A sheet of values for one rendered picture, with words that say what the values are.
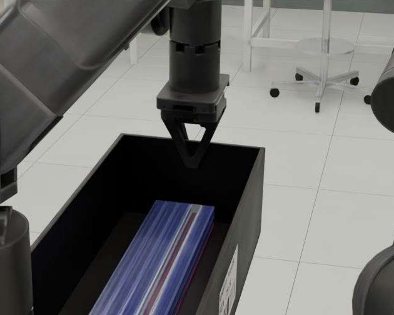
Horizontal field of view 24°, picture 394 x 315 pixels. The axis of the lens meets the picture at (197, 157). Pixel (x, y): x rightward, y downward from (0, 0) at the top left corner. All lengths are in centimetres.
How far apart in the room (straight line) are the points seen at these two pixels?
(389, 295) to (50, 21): 23
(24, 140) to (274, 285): 254
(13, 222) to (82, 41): 10
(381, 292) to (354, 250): 270
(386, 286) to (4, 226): 21
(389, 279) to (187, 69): 53
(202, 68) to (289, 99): 365
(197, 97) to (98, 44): 53
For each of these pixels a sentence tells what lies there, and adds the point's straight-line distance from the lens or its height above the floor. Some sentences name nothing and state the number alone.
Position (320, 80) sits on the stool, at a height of 8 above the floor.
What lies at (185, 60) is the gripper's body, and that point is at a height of 123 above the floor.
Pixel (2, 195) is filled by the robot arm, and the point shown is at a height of 132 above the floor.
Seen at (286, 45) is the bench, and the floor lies 17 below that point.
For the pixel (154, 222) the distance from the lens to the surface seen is 101.
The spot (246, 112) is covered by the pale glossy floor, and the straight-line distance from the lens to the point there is 445.
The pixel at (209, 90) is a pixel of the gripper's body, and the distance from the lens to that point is 101.
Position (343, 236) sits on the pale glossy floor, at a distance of 330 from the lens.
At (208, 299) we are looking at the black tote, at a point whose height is 112.
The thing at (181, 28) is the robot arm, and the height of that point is 127.
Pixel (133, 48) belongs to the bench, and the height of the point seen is 9.
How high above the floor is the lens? 152
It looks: 23 degrees down
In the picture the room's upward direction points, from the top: straight up
